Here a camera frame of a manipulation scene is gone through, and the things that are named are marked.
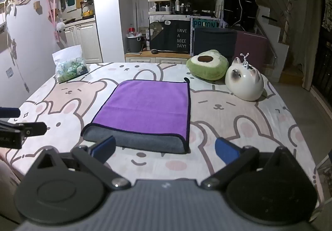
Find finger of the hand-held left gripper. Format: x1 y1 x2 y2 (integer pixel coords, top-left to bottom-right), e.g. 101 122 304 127
0 121 48 136
0 107 21 118

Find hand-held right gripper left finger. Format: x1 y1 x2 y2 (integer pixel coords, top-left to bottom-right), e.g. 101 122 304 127
36 136 131 190

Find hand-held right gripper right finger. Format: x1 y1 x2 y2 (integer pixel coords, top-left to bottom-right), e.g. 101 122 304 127
201 137 297 190

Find purple and grey towel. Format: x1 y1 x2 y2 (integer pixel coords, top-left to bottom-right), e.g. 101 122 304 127
81 79 192 154

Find white cat-shaped ceramic jar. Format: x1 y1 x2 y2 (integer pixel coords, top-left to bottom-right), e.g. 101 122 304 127
225 57 264 102

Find clear bag of flowers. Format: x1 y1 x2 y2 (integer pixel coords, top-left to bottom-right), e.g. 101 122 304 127
56 57 89 84

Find green avocado plush pillow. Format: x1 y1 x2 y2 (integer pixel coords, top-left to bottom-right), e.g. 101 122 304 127
186 50 229 81

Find silver metal ornament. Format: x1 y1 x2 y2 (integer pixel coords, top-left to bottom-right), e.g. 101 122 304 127
240 52 256 69

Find low wooden cabinet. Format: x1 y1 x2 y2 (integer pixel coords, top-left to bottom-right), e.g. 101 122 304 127
124 51 194 65

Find white kitchen cabinets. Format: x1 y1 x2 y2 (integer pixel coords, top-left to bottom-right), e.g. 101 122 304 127
63 20 103 63

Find grey trash bin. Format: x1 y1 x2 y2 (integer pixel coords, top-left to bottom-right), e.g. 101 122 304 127
127 36 145 53

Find maroon box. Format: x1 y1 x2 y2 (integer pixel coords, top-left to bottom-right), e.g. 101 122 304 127
235 30 269 72

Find dark chair back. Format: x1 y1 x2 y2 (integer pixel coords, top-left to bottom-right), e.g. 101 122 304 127
193 27 238 58

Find white metal shelf rack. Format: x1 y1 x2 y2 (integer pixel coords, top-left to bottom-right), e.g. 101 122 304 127
190 0 229 56

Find black printed cabinet cover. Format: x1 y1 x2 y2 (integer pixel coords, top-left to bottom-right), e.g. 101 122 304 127
149 20 191 53

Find teal sign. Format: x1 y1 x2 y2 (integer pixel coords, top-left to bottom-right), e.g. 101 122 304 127
192 19 218 30

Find beige curtain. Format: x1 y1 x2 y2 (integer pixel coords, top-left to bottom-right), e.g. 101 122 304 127
293 0 325 91

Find staircase with railing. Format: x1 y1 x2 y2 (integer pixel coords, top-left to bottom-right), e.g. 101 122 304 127
255 0 312 84

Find black hanging garment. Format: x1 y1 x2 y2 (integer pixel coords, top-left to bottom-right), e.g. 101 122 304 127
223 0 259 32

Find white countertop storage rack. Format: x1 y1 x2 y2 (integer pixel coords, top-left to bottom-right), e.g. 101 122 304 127
148 0 192 15

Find pink hanging strap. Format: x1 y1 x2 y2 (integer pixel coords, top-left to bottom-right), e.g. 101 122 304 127
45 0 61 42

